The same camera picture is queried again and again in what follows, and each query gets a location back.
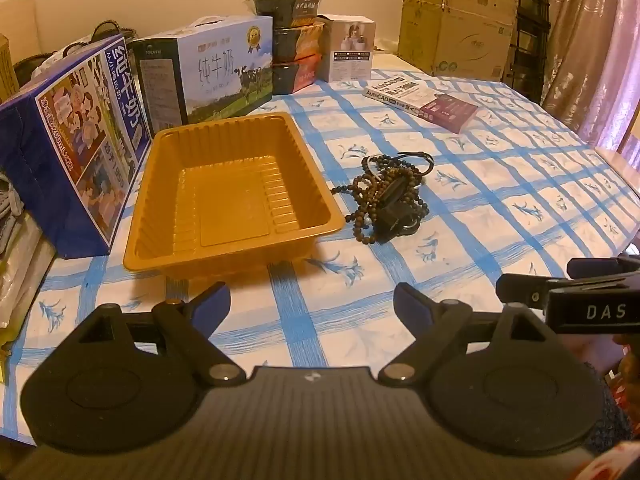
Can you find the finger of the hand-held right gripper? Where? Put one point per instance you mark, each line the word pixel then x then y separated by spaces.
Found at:
pixel 605 266
pixel 520 287

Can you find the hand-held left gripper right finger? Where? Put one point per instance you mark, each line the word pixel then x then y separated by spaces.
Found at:
pixel 407 305

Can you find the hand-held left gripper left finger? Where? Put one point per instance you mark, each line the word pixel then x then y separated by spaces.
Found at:
pixel 215 305

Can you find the yellow plastic tray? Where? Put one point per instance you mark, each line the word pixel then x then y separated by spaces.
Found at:
pixel 230 200

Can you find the person's right hand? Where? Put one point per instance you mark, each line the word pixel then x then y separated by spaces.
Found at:
pixel 592 347

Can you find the blue checked tablecloth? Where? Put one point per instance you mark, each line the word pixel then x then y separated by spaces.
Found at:
pixel 450 260

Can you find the pale wooden furniture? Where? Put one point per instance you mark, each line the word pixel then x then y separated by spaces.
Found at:
pixel 620 165

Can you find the clear plastic wrapped package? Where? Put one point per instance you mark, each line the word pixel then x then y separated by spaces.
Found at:
pixel 20 290

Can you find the white and purple book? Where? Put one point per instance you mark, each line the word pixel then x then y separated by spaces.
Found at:
pixel 425 102

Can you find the blue cartoon print milk carton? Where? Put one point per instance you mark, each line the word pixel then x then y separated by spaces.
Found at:
pixel 75 150

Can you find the grey towel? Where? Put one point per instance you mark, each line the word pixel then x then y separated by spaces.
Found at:
pixel 7 210

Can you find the white cow picture milk box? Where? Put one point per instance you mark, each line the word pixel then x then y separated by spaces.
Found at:
pixel 215 75

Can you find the pink patterned curtain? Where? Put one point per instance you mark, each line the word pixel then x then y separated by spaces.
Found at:
pixel 590 35

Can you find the red label instant noodle bowl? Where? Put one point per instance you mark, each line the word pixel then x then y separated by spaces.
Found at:
pixel 295 75

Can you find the black folding hand cart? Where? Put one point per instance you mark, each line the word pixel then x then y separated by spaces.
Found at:
pixel 530 25

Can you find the large open cardboard box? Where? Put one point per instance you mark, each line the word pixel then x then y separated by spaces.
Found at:
pixel 465 35

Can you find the small white product box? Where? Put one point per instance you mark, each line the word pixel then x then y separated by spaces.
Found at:
pixel 347 50

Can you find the orange label instant noodle bowl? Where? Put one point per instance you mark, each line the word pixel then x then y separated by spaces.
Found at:
pixel 300 42

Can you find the dark label instant noodle bowl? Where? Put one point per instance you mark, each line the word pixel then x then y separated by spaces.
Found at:
pixel 285 7

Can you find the small taped cardboard box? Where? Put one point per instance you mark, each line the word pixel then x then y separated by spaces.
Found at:
pixel 6 70

